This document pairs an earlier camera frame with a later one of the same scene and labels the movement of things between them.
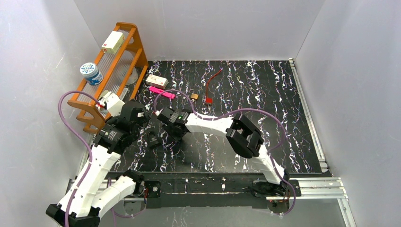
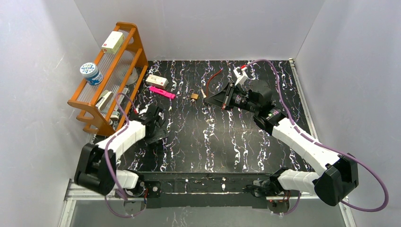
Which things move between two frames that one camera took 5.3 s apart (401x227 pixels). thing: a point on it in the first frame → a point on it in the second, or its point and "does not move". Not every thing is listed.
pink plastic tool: [160, 91] does not move
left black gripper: [148, 126] → [157, 126]
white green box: [113, 42] does not move
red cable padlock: [209, 100] does not move
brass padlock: [193, 95] does not move
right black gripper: [177, 128] → [225, 99]
